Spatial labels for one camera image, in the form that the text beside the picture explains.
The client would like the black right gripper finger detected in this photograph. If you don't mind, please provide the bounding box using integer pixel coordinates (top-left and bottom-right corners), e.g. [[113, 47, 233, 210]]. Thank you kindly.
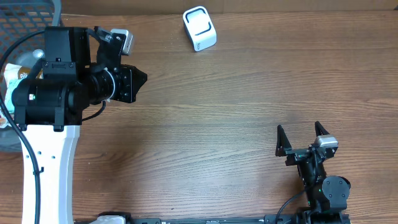
[[315, 121, 329, 136], [275, 125, 292, 156]]

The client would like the teal snack wrapper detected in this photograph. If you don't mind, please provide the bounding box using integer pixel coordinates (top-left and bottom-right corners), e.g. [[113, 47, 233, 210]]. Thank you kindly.
[[4, 79, 22, 114]]

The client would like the silver capped yellow drink bottle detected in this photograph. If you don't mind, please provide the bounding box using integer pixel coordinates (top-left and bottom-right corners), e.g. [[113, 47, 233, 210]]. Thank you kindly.
[[16, 49, 45, 68]]

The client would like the dark grey plastic basket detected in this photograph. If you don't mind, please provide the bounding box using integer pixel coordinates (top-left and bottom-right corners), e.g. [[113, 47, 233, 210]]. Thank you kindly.
[[0, 0, 63, 153]]

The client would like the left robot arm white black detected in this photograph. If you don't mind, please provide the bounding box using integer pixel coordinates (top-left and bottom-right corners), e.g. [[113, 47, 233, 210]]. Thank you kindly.
[[12, 27, 147, 223]]

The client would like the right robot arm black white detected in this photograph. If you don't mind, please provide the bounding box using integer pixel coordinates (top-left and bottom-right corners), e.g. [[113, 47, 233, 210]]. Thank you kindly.
[[274, 121, 351, 223]]

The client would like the white barcode scanner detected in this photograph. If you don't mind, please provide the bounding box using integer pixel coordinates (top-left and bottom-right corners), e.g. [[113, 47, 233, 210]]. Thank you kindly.
[[182, 6, 217, 52]]

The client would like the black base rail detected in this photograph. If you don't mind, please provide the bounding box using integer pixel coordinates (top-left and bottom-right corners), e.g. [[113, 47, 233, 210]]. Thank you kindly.
[[75, 212, 351, 224]]

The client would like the brown pantree snack bag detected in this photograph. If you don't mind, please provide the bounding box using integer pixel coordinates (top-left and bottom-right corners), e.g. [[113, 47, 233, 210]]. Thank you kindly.
[[4, 63, 31, 82]]

